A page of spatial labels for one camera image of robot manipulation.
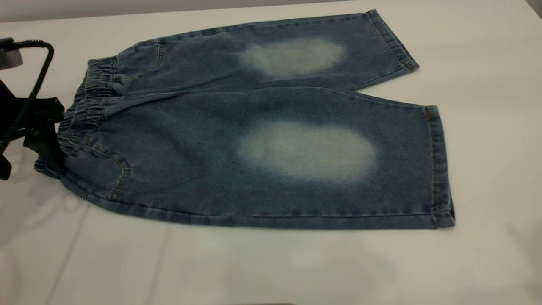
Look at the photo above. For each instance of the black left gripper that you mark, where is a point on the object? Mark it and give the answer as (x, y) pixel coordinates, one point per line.
(40, 112)

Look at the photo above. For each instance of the blue denim kids jeans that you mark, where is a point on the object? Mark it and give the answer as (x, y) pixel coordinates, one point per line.
(203, 144)

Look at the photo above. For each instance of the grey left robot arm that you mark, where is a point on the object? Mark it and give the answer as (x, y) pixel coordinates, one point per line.
(9, 57)

